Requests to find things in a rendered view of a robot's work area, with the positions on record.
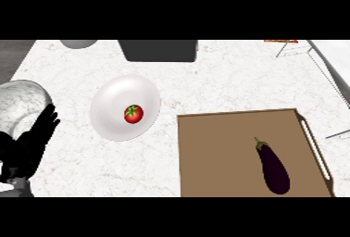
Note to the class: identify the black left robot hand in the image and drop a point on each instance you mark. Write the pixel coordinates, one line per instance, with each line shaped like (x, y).
(39, 135)

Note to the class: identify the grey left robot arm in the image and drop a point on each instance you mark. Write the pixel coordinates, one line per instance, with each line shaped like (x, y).
(16, 189)

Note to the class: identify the brown tray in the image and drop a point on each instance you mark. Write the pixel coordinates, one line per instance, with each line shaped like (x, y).
(219, 154)

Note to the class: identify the white marble bowl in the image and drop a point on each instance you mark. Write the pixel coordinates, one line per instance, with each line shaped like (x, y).
(21, 103)

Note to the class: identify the red tomato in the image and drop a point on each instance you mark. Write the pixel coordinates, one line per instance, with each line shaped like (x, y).
(134, 114)

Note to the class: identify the white oval plate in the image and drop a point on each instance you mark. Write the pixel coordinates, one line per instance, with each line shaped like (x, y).
(116, 92)

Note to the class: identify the grey round object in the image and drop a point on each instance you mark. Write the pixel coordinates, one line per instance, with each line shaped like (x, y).
(79, 43)

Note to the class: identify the dark grey appliance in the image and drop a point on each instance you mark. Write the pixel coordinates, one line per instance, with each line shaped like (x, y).
(160, 51)

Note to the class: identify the dark purple eggplant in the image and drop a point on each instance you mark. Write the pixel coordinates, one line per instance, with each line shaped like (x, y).
(275, 169)

